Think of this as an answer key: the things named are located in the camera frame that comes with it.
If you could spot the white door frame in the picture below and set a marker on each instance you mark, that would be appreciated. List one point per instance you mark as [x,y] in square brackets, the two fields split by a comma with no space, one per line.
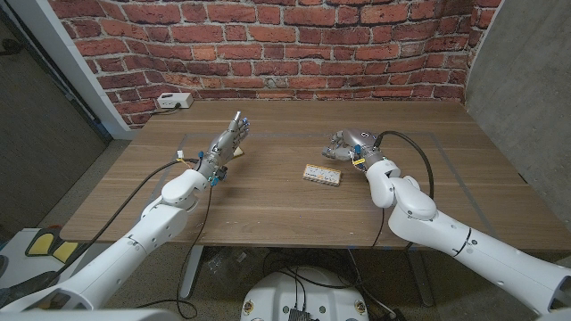
[67,58]

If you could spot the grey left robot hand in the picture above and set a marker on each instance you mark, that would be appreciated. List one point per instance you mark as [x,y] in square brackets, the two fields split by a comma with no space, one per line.
[223,147]

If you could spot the white robot chest shell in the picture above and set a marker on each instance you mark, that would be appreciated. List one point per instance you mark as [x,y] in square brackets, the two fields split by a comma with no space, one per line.
[89,315]

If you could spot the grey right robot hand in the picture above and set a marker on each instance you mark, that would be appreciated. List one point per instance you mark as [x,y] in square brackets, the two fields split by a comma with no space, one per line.
[357,142]

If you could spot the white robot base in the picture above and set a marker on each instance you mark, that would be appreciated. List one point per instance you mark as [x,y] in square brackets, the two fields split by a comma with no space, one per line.
[276,294]

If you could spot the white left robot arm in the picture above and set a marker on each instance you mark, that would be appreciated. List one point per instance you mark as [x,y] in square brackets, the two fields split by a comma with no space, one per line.
[151,227]

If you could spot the cream sponge wedge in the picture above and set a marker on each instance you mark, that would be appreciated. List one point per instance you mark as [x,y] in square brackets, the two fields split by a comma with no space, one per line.
[239,152]

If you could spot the yellow black foot pedal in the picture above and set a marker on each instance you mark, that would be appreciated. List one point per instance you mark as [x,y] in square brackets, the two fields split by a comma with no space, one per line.
[41,244]
[64,250]

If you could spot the white power strip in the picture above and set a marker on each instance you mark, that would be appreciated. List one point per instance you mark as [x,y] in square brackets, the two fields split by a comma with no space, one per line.
[174,100]

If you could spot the white floor platform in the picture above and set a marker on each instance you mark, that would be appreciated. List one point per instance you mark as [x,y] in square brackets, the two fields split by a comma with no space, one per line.
[18,267]

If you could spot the clear plastic bag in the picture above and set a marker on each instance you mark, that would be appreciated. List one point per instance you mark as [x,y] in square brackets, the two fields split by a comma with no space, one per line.
[227,267]

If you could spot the small patterned flat box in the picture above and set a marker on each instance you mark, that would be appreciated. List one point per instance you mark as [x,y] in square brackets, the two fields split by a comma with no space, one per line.
[322,174]

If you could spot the grey table leg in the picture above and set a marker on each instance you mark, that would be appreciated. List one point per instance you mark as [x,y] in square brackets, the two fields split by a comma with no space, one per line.
[191,272]
[419,276]

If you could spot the red brick printed backdrop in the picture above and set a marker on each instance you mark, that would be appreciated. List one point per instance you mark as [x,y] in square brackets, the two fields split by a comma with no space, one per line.
[267,44]

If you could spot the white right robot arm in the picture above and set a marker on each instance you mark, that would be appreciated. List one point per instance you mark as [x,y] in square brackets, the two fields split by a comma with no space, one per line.
[446,232]

